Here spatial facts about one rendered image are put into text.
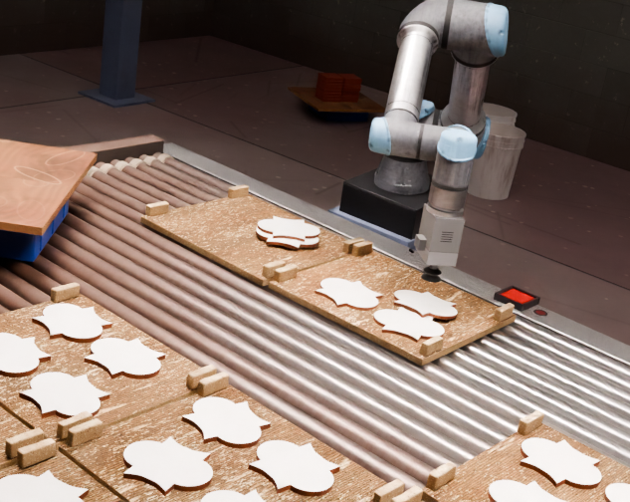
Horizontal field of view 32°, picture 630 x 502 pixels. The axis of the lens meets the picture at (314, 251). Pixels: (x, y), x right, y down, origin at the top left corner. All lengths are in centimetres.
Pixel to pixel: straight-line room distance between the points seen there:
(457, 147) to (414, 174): 76
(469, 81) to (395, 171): 37
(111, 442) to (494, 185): 458
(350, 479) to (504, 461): 28
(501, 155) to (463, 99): 332
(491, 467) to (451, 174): 64
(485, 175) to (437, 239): 389
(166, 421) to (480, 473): 51
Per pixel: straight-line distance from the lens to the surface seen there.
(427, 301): 234
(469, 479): 180
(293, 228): 258
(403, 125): 230
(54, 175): 252
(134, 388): 189
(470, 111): 279
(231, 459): 173
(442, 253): 225
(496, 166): 609
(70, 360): 197
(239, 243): 252
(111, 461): 171
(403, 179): 294
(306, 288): 233
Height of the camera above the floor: 189
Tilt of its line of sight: 22 degrees down
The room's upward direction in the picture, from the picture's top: 9 degrees clockwise
